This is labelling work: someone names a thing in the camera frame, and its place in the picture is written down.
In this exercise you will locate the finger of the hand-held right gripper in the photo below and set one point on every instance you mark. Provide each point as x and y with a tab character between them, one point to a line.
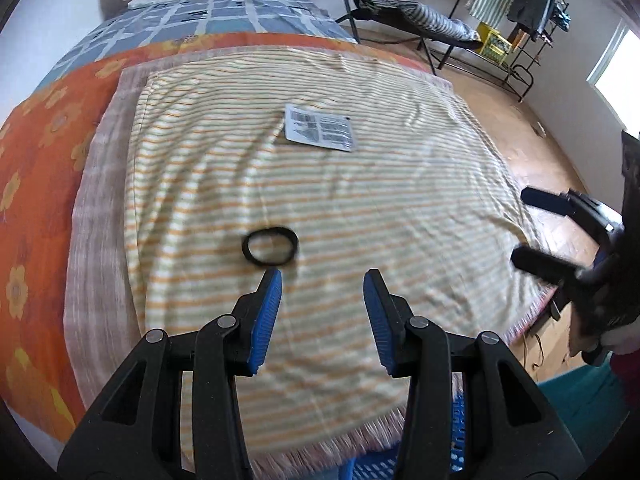
540	262
545	200

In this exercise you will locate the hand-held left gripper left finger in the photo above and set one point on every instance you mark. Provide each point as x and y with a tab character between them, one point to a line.
265	320

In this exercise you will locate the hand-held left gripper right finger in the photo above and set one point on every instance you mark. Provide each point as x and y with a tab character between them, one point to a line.
380	320

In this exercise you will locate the blue plastic basket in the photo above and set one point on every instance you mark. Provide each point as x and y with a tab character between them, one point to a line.
459	435

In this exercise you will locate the grey printed packet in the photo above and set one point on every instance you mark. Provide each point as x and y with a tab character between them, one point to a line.
320	127

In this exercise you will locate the person's right hand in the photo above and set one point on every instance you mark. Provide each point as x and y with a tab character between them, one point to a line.
622	336

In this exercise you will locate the yellow striped blanket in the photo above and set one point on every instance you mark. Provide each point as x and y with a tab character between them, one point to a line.
350	200

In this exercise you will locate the black drying rack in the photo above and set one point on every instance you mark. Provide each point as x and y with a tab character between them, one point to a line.
522	71

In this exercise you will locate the teal cloth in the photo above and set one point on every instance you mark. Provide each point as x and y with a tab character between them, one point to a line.
580	405

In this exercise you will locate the window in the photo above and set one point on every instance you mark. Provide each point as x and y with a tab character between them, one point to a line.
620	75

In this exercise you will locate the yellow crate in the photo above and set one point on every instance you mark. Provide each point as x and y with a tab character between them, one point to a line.
492	42

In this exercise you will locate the grey pink woven blanket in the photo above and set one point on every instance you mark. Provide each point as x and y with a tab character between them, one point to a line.
100	210

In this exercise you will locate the dark hanging garment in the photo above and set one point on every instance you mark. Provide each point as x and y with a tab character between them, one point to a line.
532	0

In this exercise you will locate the striped pillow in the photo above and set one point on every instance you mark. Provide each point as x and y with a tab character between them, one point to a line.
435	17

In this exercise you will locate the orange floral blanket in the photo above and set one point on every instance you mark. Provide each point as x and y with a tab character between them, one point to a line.
40	160

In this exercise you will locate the blue checked bed sheet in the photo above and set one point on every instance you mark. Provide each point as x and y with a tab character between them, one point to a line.
225	15

